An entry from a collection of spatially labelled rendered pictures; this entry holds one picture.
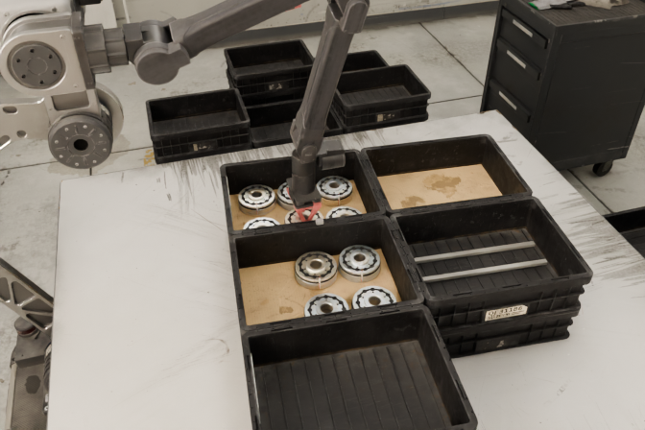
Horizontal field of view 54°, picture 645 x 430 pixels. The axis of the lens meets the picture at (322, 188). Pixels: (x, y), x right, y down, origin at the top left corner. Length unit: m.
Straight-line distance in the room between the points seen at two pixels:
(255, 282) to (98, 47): 0.68
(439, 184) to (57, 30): 1.14
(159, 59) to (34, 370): 1.37
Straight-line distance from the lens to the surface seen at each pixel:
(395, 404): 1.36
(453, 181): 1.90
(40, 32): 1.19
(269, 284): 1.56
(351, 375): 1.39
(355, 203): 1.78
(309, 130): 1.42
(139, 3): 4.47
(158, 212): 2.01
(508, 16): 3.11
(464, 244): 1.70
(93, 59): 1.21
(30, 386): 2.28
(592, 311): 1.81
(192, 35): 1.21
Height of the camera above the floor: 1.96
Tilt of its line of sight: 38 degrees down
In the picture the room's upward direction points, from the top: straight up
